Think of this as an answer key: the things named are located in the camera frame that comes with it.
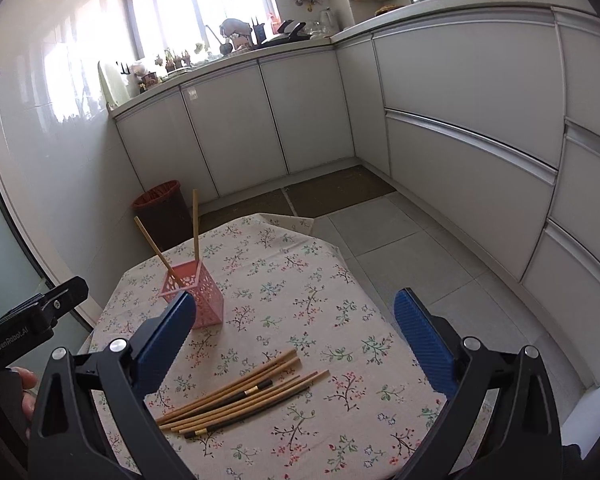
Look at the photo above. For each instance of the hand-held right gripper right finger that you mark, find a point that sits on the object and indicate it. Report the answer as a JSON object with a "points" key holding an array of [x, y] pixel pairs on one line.
{"points": [[425, 345]]}

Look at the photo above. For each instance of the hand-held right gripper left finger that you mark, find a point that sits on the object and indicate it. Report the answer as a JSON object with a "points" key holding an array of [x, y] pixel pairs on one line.
{"points": [[162, 350]]}

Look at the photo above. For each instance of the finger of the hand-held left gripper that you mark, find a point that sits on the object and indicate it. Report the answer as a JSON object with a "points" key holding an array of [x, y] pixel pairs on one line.
{"points": [[62, 300]]}

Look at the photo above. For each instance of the pink plastic chopstick basket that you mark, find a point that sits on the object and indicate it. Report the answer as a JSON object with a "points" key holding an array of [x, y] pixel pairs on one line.
{"points": [[205, 300]]}

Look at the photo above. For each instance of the bunch of chopsticks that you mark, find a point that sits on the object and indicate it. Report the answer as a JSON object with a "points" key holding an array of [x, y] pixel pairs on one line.
{"points": [[220, 400]]}

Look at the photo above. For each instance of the person's left hand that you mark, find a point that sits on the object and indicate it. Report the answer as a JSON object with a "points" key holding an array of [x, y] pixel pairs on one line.
{"points": [[25, 377]]}

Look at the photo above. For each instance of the frosted glass door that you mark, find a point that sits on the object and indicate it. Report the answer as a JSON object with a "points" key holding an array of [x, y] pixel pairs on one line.
{"points": [[5, 260]]}

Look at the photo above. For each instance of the dark brown trash bin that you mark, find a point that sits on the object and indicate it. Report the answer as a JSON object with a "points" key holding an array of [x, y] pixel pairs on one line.
{"points": [[162, 220]]}

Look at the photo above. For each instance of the floral tablecloth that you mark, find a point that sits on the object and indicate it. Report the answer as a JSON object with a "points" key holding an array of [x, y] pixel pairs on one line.
{"points": [[305, 280]]}

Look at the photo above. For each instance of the narrow white drawer front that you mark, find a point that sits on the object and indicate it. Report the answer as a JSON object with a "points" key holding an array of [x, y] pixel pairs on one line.
{"points": [[590, 190], [575, 300], [585, 70]]}

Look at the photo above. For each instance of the wide white drawer front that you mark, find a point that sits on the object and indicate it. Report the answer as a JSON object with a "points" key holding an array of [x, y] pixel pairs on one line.
{"points": [[455, 70], [455, 185]]}

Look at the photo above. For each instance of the white cabinet door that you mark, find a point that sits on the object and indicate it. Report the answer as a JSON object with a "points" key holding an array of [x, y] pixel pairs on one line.
{"points": [[165, 145], [235, 120], [305, 105]]}

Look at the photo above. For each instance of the pale cutting board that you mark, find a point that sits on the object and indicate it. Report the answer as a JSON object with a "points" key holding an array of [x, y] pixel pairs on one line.
{"points": [[106, 85]]}

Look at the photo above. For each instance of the small jars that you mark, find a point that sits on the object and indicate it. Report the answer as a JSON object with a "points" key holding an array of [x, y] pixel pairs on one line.
{"points": [[145, 77]]}

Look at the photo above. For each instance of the narrow white corner panel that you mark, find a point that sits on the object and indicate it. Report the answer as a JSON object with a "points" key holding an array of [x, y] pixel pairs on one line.
{"points": [[365, 105]]}

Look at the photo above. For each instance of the row of small figurines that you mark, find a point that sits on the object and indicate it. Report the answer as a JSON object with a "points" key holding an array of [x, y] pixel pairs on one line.
{"points": [[177, 60]]}

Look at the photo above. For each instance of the kitchen window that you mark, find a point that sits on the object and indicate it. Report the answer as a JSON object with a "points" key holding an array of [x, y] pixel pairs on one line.
{"points": [[190, 5]]}

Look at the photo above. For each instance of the black knife block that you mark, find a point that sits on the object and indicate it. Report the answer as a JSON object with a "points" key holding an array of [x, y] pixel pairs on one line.
{"points": [[257, 32]]}

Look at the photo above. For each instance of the shallow woven bowl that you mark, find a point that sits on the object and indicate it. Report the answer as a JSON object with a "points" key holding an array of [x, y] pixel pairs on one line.
{"points": [[387, 10]]}

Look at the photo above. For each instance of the black sandwich press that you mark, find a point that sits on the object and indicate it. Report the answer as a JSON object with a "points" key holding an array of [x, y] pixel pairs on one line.
{"points": [[285, 35]]}

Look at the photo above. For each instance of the clear glass jar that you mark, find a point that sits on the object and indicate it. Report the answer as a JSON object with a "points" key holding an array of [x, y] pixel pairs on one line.
{"points": [[328, 21]]}

